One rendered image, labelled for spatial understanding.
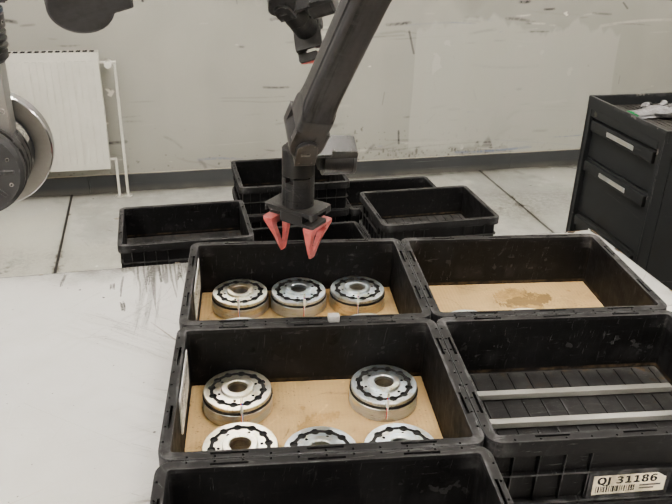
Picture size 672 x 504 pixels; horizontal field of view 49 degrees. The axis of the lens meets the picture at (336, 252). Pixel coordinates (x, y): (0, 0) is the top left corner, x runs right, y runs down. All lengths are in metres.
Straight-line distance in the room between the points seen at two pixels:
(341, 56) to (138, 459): 0.71
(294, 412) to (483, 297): 0.50
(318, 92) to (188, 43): 2.99
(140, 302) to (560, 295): 0.90
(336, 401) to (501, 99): 3.61
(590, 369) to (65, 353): 0.98
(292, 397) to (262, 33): 3.13
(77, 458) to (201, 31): 3.06
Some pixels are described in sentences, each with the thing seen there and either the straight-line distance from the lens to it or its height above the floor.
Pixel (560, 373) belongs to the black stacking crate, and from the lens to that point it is 1.29.
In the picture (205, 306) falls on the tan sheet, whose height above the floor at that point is 0.83.
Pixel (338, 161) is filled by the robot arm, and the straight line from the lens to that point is 1.27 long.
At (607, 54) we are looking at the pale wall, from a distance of 4.89.
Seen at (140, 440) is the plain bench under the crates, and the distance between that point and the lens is 1.32.
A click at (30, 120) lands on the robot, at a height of 1.18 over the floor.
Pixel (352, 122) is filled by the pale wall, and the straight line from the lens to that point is 4.33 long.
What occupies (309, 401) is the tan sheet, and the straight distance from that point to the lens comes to 1.16.
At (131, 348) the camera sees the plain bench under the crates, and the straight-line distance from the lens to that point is 1.55.
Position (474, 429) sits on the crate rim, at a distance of 0.97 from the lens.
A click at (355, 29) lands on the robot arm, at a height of 1.37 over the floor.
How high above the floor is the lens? 1.53
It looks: 26 degrees down
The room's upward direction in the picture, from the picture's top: 2 degrees clockwise
